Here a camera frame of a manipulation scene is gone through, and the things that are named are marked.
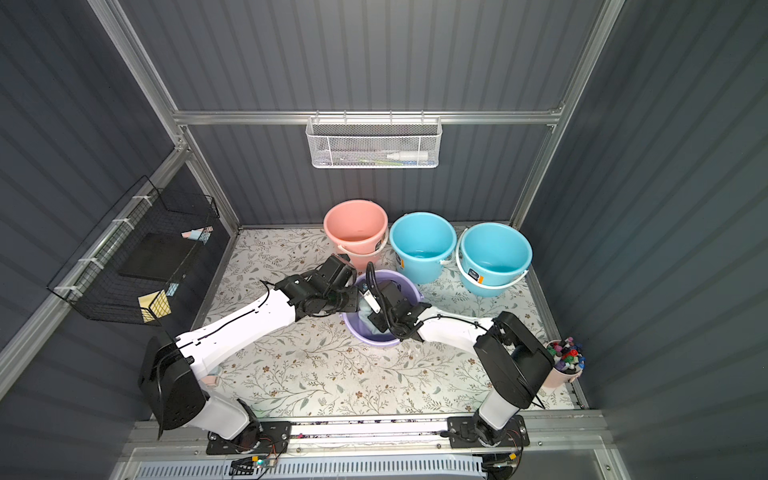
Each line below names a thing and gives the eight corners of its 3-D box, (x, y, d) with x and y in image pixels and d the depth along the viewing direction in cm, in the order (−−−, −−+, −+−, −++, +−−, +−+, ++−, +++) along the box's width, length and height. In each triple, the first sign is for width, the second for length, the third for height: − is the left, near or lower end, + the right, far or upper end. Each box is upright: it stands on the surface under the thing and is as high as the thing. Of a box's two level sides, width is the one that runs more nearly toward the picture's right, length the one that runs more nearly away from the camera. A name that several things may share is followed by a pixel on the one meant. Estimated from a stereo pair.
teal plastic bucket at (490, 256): (457, 305, 99) (467, 275, 85) (449, 255, 112) (456, 222, 99) (522, 305, 99) (542, 274, 85) (506, 255, 112) (521, 222, 99)
